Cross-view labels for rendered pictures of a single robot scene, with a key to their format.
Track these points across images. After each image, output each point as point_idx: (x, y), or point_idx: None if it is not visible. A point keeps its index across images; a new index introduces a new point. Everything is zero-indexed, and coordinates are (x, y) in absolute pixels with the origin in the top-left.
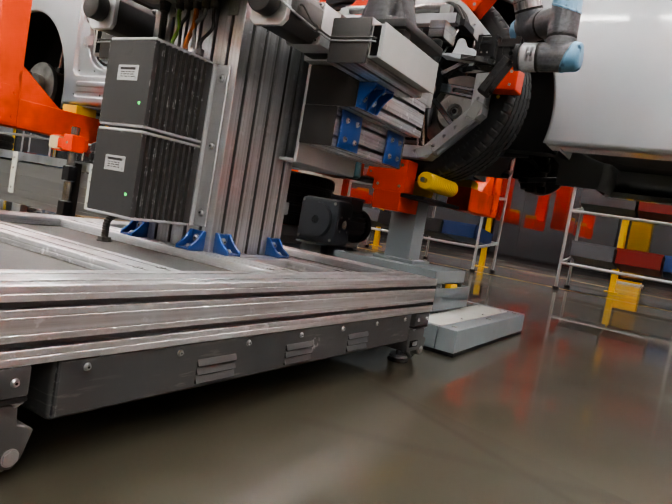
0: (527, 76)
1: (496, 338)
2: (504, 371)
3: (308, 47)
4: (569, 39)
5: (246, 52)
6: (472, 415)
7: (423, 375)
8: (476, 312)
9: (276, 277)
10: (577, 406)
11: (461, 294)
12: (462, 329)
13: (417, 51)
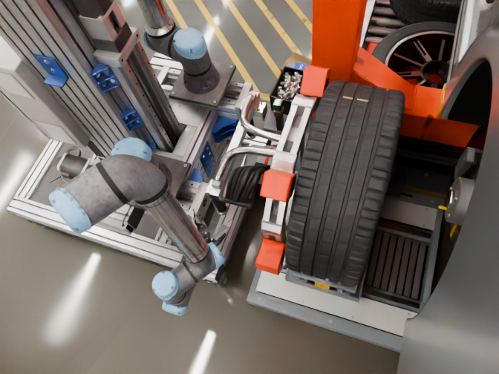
0: (334, 271)
1: (336, 332)
2: (240, 334)
3: None
4: None
5: (105, 153)
6: (147, 316)
7: (194, 292)
8: (359, 312)
9: (97, 233)
10: (196, 369)
11: (341, 295)
12: (256, 303)
13: (99, 222)
